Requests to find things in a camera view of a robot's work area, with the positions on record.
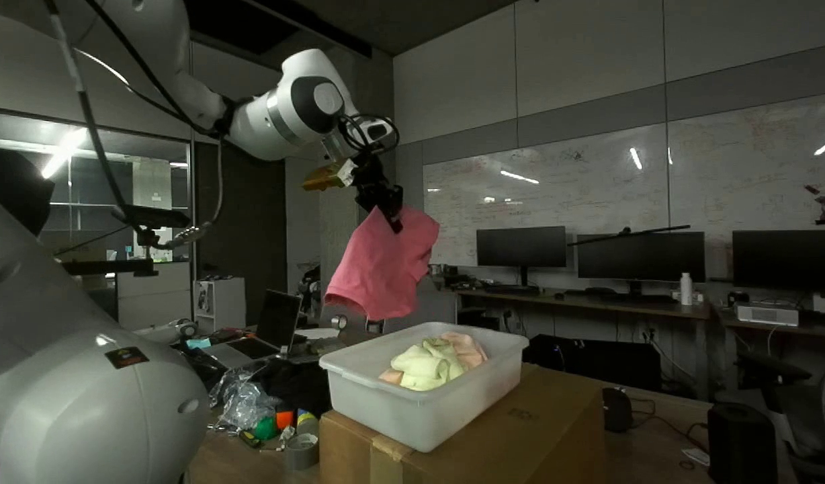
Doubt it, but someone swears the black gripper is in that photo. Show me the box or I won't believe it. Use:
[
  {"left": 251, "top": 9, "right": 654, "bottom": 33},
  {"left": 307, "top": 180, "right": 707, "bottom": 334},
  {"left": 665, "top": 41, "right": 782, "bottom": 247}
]
[{"left": 352, "top": 150, "right": 404, "bottom": 227}]

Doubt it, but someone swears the pink t-shirt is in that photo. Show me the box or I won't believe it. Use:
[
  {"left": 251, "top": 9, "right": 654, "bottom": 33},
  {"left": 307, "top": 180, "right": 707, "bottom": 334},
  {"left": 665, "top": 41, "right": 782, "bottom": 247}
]
[{"left": 325, "top": 208, "right": 439, "bottom": 319}]

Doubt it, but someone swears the peach towel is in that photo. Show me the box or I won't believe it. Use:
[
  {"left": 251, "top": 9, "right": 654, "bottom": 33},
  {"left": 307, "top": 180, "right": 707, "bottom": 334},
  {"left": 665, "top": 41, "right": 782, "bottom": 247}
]
[{"left": 416, "top": 334, "right": 487, "bottom": 375}]

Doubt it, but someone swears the light yellow t-shirt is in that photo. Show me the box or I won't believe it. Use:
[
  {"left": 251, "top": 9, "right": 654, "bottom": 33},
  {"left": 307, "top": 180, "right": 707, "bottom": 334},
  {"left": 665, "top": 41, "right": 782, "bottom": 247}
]
[{"left": 381, "top": 342, "right": 466, "bottom": 393}]

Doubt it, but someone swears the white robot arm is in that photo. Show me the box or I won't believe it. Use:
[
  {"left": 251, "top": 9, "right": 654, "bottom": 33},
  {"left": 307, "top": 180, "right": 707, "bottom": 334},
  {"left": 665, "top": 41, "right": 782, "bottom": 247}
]
[{"left": 0, "top": 0, "right": 391, "bottom": 484}]

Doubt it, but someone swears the white plastic box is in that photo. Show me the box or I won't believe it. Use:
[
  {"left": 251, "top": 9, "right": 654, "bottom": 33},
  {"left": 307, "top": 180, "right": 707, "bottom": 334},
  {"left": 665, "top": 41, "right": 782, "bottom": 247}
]
[{"left": 320, "top": 323, "right": 526, "bottom": 452}]

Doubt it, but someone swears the brown cardboard box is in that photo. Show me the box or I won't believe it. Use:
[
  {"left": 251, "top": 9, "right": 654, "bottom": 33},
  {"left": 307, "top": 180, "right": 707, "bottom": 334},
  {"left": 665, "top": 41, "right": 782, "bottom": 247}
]
[{"left": 317, "top": 366, "right": 607, "bottom": 484}]

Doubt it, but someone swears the black laptop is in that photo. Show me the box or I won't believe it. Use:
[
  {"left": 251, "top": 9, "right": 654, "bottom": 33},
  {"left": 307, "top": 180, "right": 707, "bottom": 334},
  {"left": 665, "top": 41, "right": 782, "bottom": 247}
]
[{"left": 231, "top": 291, "right": 298, "bottom": 358}]

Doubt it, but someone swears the left black monitor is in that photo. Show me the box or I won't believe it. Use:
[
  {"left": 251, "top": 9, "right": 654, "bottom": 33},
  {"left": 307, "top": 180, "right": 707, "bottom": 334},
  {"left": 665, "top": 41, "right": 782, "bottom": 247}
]
[{"left": 477, "top": 227, "right": 567, "bottom": 266}]

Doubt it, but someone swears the black monitor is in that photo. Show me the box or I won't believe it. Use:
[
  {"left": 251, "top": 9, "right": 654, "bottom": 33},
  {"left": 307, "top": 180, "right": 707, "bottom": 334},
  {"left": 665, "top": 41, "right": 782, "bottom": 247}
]
[
  {"left": 477, "top": 227, "right": 567, "bottom": 266},
  {"left": 733, "top": 231, "right": 825, "bottom": 291},
  {"left": 576, "top": 231, "right": 705, "bottom": 280}
]

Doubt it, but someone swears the wooden desk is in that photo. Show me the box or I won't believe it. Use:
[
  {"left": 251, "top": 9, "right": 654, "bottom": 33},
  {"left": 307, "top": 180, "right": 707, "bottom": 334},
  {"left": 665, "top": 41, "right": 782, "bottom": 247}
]
[{"left": 457, "top": 291, "right": 825, "bottom": 338}]

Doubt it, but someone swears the crumpled clear plastic bottle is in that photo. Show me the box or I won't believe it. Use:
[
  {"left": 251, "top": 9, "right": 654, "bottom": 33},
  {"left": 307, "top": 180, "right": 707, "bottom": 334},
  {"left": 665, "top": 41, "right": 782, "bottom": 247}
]
[{"left": 213, "top": 379, "right": 277, "bottom": 434}]

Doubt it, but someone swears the middle black monitor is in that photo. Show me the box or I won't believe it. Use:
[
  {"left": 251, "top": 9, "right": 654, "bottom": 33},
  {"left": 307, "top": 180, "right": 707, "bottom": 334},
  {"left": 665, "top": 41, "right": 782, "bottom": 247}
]
[{"left": 576, "top": 231, "right": 705, "bottom": 280}]

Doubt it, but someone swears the white bottle on desk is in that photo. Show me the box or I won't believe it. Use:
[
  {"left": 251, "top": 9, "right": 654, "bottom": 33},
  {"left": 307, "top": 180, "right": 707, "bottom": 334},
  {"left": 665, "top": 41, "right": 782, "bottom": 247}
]
[{"left": 678, "top": 271, "right": 694, "bottom": 307}]

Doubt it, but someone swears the right black monitor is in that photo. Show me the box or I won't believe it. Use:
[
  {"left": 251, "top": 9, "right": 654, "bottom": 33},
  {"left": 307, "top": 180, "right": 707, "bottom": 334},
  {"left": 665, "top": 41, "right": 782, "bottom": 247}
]
[{"left": 733, "top": 231, "right": 825, "bottom": 291}]

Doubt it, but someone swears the white device on desk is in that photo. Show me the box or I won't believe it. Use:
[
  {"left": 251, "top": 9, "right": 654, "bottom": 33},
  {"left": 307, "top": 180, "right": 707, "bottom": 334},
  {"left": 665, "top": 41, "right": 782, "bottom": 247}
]
[{"left": 737, "top": 305, "right": 799, "bottom": 329}]

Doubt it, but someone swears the black cylinder speaker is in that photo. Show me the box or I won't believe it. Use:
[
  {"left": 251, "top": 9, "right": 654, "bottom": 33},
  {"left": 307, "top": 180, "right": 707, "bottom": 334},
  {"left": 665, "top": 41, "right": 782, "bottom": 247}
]
[{"left": 707, "top": 404, "right": 779, "bottom": 484}]

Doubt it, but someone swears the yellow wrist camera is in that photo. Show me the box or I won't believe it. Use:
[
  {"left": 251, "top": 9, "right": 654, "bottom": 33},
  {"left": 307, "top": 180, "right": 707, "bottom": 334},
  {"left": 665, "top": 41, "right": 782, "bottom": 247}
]
[{"left": 303, "top": 161, "right": 354, "bottom": 190}]

